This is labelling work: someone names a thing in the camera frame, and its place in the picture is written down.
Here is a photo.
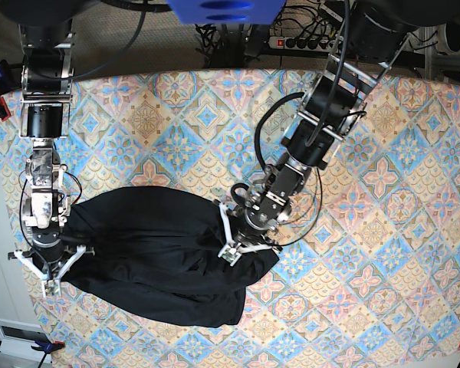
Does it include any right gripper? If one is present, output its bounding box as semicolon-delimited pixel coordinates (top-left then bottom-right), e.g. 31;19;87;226
8;228;95;286

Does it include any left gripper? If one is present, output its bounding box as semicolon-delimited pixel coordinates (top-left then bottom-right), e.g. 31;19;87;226
213;199;282;257

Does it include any black t-shirt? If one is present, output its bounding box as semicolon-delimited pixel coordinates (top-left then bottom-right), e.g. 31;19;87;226
64;186;278;327

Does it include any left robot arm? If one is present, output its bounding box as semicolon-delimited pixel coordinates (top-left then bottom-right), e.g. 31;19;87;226
218;1;460;265

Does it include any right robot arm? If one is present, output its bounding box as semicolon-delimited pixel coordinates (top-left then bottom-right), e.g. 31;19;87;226
0;1;93;297

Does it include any lower left table clamp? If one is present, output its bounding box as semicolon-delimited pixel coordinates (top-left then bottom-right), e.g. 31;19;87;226
0;339;65;367

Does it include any white power strip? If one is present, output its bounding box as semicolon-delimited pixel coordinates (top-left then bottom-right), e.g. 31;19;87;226
268;36;334;52

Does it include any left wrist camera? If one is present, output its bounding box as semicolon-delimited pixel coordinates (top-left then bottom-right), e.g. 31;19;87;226
218;245;242;267

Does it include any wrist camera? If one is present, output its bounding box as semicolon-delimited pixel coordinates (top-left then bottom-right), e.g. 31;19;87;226
41;280;61;297
218;245;242;267

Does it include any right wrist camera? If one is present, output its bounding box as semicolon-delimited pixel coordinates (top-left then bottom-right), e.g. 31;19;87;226
41;280;61;297

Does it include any white wall outlet box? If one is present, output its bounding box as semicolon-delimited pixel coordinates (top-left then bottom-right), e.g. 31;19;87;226
0;318;49;363

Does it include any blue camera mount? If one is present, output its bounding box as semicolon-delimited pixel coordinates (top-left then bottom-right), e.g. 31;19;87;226
166;0;285;25

